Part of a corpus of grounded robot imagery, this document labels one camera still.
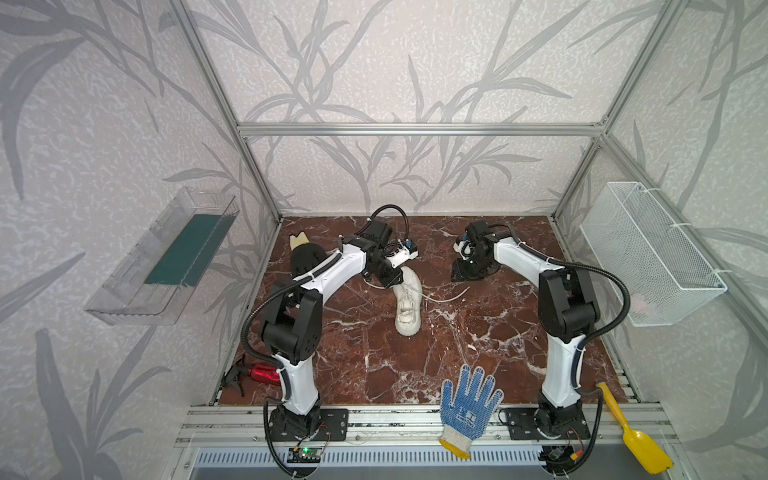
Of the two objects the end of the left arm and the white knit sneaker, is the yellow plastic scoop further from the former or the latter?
the end of the left arm

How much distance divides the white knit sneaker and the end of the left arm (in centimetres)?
4

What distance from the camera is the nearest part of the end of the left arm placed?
0.69 meters

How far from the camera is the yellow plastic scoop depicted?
0.68 m

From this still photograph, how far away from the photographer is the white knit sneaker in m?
0.88
